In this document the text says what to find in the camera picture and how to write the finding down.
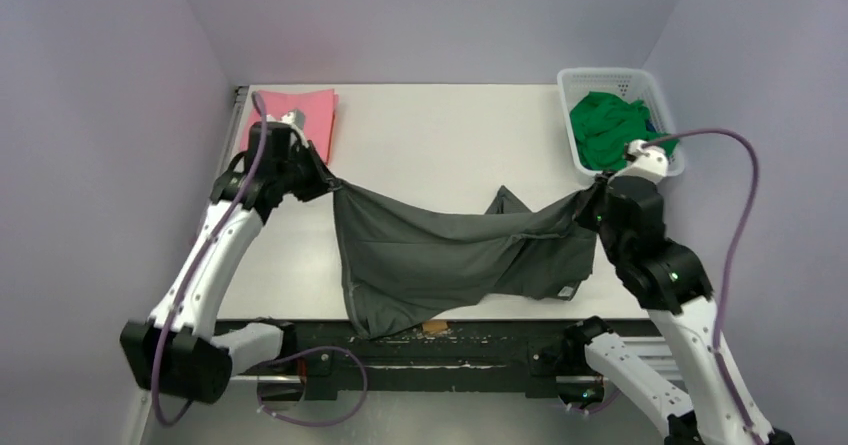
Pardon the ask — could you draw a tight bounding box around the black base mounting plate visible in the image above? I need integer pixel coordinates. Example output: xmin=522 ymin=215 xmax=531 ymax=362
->
xmin=211 ymin=318 xmax=664 ymax=404

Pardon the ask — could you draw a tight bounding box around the dark grey t shirt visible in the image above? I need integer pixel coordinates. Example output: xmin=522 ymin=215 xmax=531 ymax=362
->
xmin=333 ymin=182 xmax=597 ymax=339

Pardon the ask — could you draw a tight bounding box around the folded pink t shirt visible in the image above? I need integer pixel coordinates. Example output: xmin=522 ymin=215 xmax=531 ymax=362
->
xmin=258 ymin=89 xmax=339 ymax=165

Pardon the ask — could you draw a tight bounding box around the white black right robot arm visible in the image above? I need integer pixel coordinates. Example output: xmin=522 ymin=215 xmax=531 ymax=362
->
xmin=561 ymin=174 xmax=794 ymax=444

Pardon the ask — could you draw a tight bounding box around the brown tape piece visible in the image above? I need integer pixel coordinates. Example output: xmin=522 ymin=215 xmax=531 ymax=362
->
xmin=421 ymin=320 xmax=449 ymax=335

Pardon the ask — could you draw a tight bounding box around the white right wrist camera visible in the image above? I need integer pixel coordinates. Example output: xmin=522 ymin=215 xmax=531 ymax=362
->
xmin=612 ymin=140 xmax=669 ymax=184

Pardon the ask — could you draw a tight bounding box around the white perforated laundry basket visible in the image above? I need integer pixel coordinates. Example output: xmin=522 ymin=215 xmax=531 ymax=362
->
xmin=557 ymin=67 xmax=676 ymax=180

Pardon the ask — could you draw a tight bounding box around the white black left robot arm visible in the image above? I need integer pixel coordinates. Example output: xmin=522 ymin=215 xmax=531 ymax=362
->
xmin=119 ymin=122 xmax=334 ymax=404

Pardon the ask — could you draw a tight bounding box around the aluminium frame rail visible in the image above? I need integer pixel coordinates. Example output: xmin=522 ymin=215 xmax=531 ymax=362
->
xmin=555 ymin=333 xmax=683 ymax=390

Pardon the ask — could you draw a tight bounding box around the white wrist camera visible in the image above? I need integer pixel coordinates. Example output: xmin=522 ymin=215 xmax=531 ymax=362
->
xmin=278 ymin=108 xmax=306 ymax=131
xmin=612 ymin=140 xmax=669 ymax=184

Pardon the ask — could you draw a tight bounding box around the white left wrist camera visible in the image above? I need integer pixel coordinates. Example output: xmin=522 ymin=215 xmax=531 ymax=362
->
xmin=278 ymin=108 xmax=306 ymax=131

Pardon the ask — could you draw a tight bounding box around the green t shirt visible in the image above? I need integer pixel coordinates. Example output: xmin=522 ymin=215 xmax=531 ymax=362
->
xmin=569 ymin=92 xmax=667 ymax=171

